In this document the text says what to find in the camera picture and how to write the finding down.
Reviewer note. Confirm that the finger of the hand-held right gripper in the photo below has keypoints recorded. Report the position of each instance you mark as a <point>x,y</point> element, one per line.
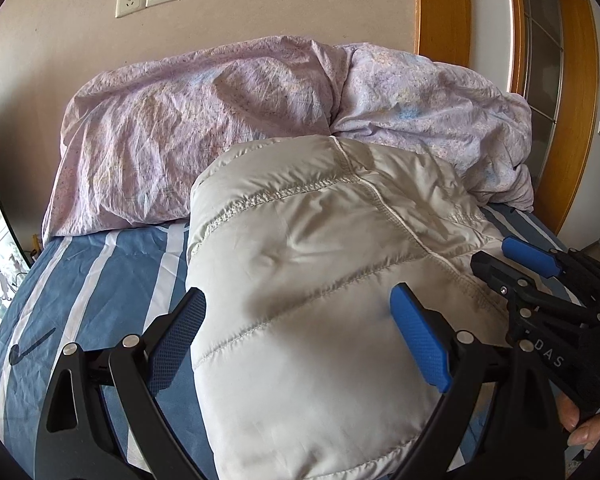
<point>495,272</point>
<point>530,256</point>

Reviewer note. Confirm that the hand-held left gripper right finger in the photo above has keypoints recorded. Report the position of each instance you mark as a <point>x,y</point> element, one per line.
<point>420,335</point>

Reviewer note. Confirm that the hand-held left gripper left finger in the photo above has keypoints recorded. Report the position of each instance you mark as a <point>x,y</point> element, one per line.
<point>177,340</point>

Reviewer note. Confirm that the beige puffer jacket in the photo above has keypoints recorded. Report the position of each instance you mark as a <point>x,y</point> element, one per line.
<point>330,270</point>

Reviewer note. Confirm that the person's right hand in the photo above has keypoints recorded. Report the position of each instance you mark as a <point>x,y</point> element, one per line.
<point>587,425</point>

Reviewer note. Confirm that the blue white striped bed sheet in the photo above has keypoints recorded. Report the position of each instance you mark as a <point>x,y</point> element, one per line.
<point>80,285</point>

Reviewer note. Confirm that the wooden glass door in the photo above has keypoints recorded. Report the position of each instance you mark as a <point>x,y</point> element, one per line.
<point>550,85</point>

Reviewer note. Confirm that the purple floral duvet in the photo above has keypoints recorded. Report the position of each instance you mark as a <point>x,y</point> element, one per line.
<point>230,125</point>

